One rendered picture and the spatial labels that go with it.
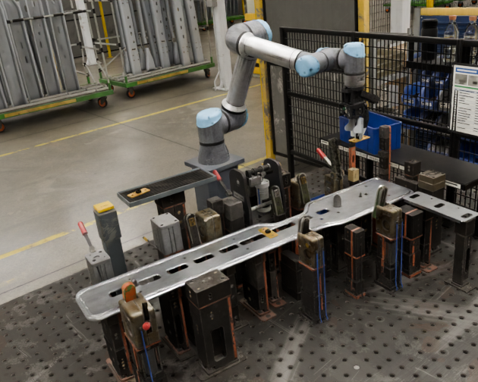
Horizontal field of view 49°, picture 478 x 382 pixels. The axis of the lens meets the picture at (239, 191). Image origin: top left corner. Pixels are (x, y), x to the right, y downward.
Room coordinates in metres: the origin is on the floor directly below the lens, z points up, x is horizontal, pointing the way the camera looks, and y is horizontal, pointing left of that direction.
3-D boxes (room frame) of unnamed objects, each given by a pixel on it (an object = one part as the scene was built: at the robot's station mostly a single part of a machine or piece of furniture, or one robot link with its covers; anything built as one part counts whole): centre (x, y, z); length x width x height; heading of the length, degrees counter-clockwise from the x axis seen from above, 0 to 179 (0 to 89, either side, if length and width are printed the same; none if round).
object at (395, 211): (1.74, -0.55, 0.87); 0.12 x 0.09 x 0.35; 30
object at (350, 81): (1.93, -0.47, 1.49); 0.08 x 0.08 x 0.05
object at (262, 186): (1.95, -0.08, 0.94); 0.18 x 0.13 x 0.49; 120
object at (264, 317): (1.68, -0.02, 0.84); 0.17 x 0.06 x 0.29; 30
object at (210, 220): (1.78, 0.13, 0.89); 0.13 x 0.11 x 0.38; 30
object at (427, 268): (1.86, -0.73, 0.84); 0.11 x 0.06 x 0.29; 30
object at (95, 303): (1.70, -0.08, 1.00); 1.38 x 0.22 x 0.02; 120
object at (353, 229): (1.71, -0.41, 0.84); 0.11 x 0.08 x 0.29; 30
